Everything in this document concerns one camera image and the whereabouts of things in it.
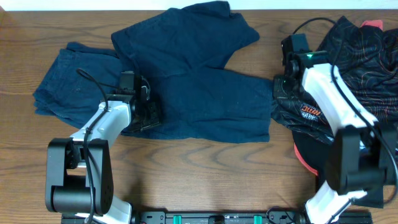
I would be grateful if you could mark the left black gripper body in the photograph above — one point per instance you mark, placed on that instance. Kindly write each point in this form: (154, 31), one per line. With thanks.
(148, 117)

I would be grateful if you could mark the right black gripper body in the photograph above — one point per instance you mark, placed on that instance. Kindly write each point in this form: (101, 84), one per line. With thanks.
(283, 89)

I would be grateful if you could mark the navy blue shorts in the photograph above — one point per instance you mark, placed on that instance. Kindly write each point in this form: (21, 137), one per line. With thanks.
(183, 53)

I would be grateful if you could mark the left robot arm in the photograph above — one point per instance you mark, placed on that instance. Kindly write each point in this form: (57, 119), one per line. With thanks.
(79, 178)

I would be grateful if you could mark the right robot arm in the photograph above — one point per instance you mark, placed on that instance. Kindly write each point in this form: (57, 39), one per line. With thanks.
(362, 158)

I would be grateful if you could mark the folded navy blue garment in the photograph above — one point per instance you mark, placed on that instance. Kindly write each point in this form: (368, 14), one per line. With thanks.
(65, 94)

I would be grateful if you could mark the black patterned sports garment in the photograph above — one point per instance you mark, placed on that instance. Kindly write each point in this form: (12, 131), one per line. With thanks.
(366, 58)

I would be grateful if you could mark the black mounting rail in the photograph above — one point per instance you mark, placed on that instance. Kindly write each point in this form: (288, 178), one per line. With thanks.
(272, 217)

